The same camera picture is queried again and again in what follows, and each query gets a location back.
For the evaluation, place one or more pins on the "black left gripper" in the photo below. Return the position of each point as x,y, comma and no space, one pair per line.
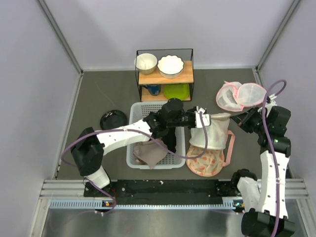
192,110

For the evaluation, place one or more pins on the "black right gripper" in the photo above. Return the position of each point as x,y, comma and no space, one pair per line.
244,118

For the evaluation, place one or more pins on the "white mesh laundry bag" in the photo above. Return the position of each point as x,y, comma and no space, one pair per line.
217,133

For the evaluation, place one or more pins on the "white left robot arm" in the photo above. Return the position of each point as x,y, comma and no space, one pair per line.
90,148

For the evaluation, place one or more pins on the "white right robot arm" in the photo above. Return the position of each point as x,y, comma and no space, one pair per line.
264,202

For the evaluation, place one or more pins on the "pink trimmed mesh laundry bag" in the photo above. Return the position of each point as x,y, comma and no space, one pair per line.
234,96

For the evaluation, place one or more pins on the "tulip print mesh bra bag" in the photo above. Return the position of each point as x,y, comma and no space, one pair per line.
213,161

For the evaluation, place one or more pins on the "white plastic laundry basket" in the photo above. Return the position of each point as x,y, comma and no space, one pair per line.
139,111

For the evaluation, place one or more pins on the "beige bra in basket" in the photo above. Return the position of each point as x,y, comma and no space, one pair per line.
149,153

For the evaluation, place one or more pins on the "green plastic plate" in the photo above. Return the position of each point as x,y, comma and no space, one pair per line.
179,91

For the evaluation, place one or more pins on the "black garment in basket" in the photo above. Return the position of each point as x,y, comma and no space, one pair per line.
170,140

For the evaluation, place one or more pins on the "blue mug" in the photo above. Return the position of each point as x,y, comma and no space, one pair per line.
153,89

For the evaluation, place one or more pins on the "white scalloped bowl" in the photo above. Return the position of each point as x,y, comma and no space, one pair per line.
170,66

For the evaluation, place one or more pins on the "cream round bowl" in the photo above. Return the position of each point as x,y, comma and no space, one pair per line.
145,63

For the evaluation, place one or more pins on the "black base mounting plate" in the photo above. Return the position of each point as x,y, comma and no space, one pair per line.
171,192

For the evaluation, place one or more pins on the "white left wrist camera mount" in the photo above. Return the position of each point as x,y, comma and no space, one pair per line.
202,118

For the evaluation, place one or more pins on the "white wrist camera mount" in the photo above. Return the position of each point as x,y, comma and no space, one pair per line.
202,118
271,100

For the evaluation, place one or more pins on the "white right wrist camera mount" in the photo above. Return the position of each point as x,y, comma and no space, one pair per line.
271,100

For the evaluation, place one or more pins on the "black wire wooden shelf rack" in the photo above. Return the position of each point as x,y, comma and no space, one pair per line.
186,77

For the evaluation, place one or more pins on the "grey slotted cable duct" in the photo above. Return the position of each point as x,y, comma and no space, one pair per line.
225,204

